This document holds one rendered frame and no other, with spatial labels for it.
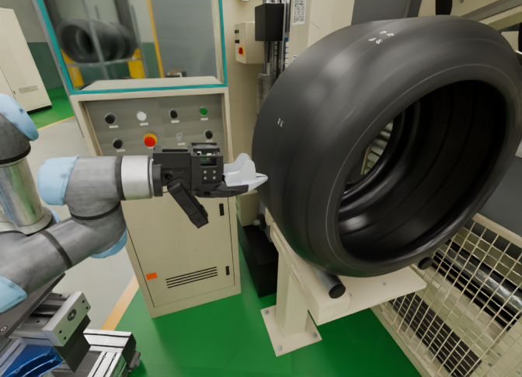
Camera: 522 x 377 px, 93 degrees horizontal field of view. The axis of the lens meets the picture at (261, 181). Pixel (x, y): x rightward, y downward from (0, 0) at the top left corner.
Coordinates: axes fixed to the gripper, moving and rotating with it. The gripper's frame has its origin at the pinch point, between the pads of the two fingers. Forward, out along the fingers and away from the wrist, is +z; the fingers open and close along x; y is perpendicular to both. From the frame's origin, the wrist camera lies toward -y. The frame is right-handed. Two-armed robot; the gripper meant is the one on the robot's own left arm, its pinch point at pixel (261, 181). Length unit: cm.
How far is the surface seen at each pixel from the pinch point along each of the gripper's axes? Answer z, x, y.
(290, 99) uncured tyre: 4.2, 0.7, 16.1
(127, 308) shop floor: -49, 74, -124
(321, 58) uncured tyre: 9.4, 1.7, 23.4
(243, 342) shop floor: 14, 33, -117
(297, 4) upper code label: 18, 34, 36
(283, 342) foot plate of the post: 34, 26, -114
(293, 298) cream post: 34, 27, -80
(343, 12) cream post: 28, 26, 35
